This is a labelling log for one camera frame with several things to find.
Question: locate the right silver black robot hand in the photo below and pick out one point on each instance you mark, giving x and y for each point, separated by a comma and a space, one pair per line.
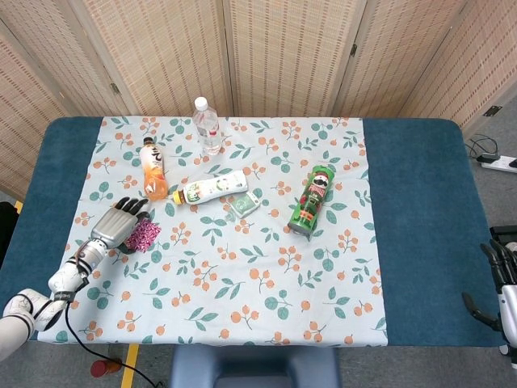
509, 311

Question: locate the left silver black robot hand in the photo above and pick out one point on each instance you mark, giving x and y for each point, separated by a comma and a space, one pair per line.
113, 226

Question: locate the pink patterned packet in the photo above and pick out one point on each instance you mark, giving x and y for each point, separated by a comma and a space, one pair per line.
143, 236

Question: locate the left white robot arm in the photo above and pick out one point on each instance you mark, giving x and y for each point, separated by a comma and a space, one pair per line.
64, 279

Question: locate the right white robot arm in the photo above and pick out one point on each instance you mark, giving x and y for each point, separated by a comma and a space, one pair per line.
511, 351

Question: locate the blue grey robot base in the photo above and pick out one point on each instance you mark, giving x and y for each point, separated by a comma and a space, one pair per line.
254, 363

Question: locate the floral print tablecloth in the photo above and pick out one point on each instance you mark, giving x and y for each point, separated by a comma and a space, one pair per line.
258, 283

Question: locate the orange juice bottle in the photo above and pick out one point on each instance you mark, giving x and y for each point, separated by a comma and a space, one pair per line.
153, 169

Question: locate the black equipment box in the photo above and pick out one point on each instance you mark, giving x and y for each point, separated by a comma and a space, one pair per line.
503, 231

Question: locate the black object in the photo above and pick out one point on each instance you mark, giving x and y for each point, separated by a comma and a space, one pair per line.
6, 230

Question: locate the white yellow-capped drink bottle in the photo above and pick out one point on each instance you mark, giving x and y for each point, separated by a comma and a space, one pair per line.
214, 188

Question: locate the green white tissue pack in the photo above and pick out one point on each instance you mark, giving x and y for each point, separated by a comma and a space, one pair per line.
244, 204

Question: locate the clear water bottle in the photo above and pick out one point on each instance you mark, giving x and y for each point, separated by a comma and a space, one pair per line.
207, 129

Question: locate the brass screen hinge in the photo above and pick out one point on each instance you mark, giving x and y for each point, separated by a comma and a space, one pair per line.
115, 88
353, 49

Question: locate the teal table cover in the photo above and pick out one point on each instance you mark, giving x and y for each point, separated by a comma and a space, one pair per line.
424, 202

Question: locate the red cylinder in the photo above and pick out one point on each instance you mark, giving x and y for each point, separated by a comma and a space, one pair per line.
101, 368

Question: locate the white power strip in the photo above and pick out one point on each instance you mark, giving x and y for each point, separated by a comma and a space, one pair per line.
501, 163

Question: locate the green Pringles can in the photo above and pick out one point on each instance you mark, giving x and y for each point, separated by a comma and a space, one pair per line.
311, 202

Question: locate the black screen hinge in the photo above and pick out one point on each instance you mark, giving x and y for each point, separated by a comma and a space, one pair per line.
493, 110

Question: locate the bamboo folding screen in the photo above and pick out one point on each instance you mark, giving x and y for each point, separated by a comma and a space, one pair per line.
282, 56

